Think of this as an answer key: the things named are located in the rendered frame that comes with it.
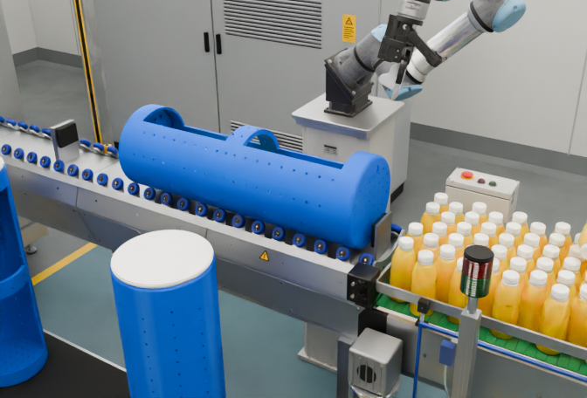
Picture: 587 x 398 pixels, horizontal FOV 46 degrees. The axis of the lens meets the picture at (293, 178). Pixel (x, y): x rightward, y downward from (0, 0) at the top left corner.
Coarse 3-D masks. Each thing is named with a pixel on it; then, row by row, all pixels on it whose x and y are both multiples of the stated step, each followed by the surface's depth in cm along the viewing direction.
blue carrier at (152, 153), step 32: (128, 128) 229; (160, 128) 224; (192, 128) 246; (256, 128) 217; (128, 160) 229; (160, 160) 221; (192, 160) 215; (224, 160) 209; (256, 160) 205; (288, 160) 201; (320, 160) 221; (352, 160) 195; (384, 160) 203; (192, 192) 220; (224, 192) 211; (256, 192) 204; (288, 192) 198; (320, 192) 193; (352, 192) 189; (384, 192) 209; (288, 224) 205; (320, 224) 196; (352, 224) 192
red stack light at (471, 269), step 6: (462, 264) 149; (468, 264) 146; (474, 264) 145; (480, 264) 144; (486, 264) 144; (492, 264) 146; (462, 270) 148; (468, 270) 146; (474, 270) 145; (480, 270) 145; (486, 270) 145; (492, 270) 147; (468, 276) 147; (474, 276) 146; (480, 276) 146; (486, 276) 146
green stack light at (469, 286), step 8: (464, 280) 148; (472, 280) 147; (480, 280) 146; (488, 280) 147; (464, 288) 149; (472, 288) 148; (480, 288) 147; (488, 288) 149; (472, 296) 148; (480, 296) 148
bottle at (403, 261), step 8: (400, 248) 185; (392, 256) 187; (400, 256) 184; (408, 256) 184; (392, 264) 187; (400, 264) 184; (408, 264) 184; (392, 272) 187; (400, 272) 185; (408, 272) 185; (392, 280) 188; (400, 280) 186; (408, 280) 186; (408, 288) 187
